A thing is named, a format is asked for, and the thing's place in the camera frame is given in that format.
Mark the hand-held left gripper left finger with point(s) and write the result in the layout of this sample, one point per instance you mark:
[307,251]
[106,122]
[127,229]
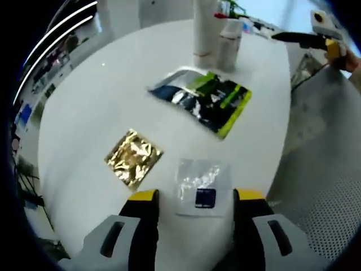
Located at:
[141,226]

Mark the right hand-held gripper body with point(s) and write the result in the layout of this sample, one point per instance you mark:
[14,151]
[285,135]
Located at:
[324,24]

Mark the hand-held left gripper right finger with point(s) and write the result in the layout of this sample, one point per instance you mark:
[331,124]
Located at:
[248,226]

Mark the clear skincare sachet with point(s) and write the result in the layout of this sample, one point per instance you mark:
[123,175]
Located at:
[203,180]

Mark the clear skincare spray bottle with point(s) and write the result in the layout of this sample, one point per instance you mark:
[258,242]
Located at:
[229,53]

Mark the gold foil skincare sachet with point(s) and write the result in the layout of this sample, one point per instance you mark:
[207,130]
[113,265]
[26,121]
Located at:
[132,158]

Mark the white skincare tube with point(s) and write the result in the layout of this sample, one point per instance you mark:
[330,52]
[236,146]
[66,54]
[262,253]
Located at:
[204,34]

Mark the green black skincare sachet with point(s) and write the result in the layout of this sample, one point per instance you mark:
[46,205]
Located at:
[214,104]

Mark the blue storage box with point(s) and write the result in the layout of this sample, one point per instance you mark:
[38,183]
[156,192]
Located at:
[26,115]

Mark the person's right hand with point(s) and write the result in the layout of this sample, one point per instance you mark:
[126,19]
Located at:
[351,63]

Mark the green potted plant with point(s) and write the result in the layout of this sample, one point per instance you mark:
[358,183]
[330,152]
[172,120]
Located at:
[235,7]

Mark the white mesh chair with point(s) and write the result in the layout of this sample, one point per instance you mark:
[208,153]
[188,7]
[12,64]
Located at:
[316,169]

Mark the ceiling light strip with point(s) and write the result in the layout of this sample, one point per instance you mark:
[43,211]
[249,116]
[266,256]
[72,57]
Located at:
[62,25]
[56,46]

